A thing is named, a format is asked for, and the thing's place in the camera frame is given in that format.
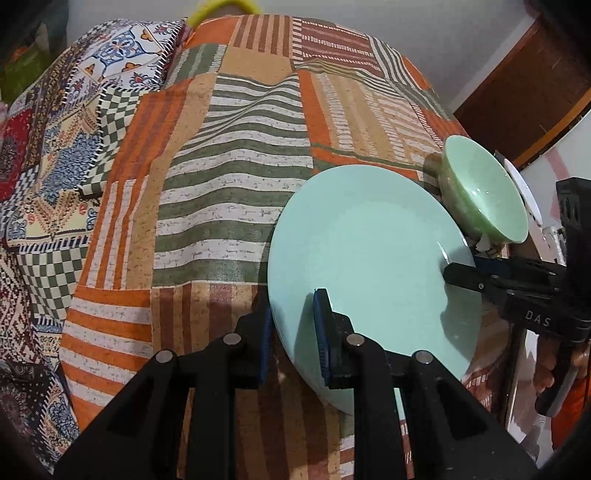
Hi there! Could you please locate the white plate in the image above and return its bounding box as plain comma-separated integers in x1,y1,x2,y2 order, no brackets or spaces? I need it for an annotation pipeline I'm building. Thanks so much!
502,158,544,227

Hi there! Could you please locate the patterned patchwork quilt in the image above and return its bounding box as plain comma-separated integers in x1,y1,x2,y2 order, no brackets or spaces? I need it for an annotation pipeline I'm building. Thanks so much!
0,18,185,444

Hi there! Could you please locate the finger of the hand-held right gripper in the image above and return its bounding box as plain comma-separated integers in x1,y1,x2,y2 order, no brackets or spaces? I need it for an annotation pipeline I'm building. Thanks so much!
473,255,561,278
442,261,513,303

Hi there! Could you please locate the yellow foam tube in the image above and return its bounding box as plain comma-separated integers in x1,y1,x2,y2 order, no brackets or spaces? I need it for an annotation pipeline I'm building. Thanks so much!
188,0,264,24

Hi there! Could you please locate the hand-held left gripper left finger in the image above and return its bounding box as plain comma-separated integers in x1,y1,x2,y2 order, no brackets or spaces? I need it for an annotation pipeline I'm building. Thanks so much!
53,295,273,480

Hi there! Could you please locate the brown wooden door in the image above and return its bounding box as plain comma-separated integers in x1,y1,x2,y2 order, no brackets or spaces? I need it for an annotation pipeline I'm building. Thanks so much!
455,18,591,169

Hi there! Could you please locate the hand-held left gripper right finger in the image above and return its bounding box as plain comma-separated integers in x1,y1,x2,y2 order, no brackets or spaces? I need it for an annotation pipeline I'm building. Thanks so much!
313,288,539,480

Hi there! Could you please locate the wooden wardrobe with white doors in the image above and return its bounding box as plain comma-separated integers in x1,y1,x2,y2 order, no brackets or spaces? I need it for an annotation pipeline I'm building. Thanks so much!
512,99,591,259

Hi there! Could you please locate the mint green plate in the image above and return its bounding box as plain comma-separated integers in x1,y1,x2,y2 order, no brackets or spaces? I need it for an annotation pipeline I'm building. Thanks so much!
267,165,483,415

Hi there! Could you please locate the person's right hand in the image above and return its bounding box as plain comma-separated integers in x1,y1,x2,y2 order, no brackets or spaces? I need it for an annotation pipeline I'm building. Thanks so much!
531,339,591,398

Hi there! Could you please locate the green bowl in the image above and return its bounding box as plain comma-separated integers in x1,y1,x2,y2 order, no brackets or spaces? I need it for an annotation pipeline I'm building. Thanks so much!
438,135,529,244

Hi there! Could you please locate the orange striped patchwork bedspread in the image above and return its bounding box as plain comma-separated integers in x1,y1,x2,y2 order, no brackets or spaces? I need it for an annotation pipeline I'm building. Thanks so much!
60,14,509,480

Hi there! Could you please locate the green box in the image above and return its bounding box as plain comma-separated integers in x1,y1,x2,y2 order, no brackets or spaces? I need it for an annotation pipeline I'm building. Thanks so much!
2,41,54,100

